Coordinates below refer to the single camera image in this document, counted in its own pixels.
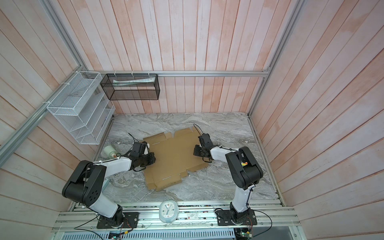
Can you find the small white label card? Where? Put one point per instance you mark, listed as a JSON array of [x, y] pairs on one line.
[[192, 216]]

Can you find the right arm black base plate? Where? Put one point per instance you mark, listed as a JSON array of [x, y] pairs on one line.
[[231, 217]]

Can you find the white paper in basket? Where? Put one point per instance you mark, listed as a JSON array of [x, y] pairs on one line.
[[134, 82]]

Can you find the brown cardboard box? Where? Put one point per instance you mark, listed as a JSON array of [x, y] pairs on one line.
[[174, 155]]

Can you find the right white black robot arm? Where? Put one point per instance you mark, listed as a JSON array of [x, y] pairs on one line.
[[246, 173]]

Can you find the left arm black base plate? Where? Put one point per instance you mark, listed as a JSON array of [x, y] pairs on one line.
[[120, 220]]

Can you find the aluminium front rail frame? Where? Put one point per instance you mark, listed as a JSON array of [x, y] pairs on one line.
[[274, 222]]

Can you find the black mesh wall basket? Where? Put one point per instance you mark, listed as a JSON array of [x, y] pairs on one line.
[[148, 93]]

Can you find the white wire mesh shelf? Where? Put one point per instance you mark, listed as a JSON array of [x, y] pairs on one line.
[[83, 110]]

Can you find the pale blue alarm clock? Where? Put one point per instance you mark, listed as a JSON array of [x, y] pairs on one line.
[[168, 211]]

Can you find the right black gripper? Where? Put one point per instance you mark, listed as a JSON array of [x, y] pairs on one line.
[[196, 150]]

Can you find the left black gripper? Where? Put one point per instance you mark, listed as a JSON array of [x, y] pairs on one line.
[[152, 159]]

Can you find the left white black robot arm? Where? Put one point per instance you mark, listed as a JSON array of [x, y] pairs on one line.
[[86, 182]]

